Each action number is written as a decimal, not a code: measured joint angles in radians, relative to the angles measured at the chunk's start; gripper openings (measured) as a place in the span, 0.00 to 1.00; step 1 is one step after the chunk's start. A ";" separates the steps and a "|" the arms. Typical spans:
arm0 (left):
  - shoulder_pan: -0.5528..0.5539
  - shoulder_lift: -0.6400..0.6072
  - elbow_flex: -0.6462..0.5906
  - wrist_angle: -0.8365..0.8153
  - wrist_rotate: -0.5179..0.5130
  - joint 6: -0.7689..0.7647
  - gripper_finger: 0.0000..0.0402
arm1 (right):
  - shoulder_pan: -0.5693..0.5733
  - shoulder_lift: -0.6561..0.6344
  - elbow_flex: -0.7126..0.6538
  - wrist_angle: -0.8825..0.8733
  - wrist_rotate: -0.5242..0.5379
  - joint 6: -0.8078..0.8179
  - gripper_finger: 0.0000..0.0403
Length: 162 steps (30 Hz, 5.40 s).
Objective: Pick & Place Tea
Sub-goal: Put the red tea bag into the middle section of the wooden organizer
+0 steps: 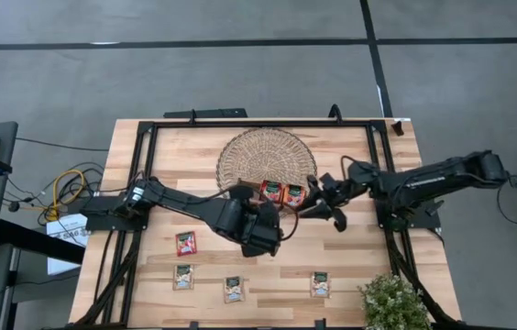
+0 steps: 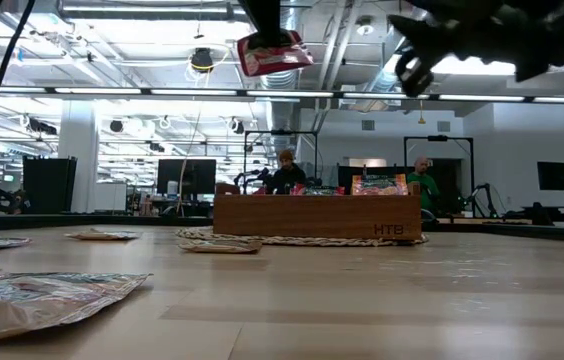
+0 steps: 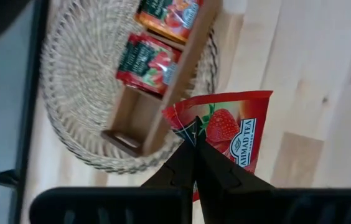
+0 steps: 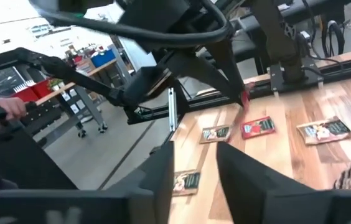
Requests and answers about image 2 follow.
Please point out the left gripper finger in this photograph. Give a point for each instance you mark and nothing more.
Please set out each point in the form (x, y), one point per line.
(268, 17)

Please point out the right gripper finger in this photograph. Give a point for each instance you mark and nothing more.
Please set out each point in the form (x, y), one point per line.
(404, 80)
(427, 37)

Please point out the orange peach tea packet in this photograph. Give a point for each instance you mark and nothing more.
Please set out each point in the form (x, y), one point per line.
(379, 185)

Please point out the beige vanilla tea packet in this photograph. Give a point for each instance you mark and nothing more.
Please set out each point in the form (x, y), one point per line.
(37, 300)
(219, 245)
(102, 234)

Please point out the wooden three-compartment tea box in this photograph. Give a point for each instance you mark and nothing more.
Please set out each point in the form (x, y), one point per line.
(312, 217)

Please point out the black round ceiling lamp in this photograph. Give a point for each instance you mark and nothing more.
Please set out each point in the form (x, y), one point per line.
(202, 59)

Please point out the person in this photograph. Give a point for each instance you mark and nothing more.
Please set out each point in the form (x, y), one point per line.
(287, 177)
(424, 187)

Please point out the long LED light bar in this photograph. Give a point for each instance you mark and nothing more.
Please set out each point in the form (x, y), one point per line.
(112, 91)

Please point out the round woven straw placemat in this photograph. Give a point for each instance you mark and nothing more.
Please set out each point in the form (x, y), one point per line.
(197, 233)

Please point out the black tall cabinet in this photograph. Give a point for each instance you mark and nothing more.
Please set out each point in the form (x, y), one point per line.
(49, 185)

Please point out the silver ventilation duct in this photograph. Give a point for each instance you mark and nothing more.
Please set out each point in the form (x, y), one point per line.
(282, 81)

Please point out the black gantry frame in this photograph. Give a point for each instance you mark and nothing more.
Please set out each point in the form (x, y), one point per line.
(438, 138)
(282, 132)

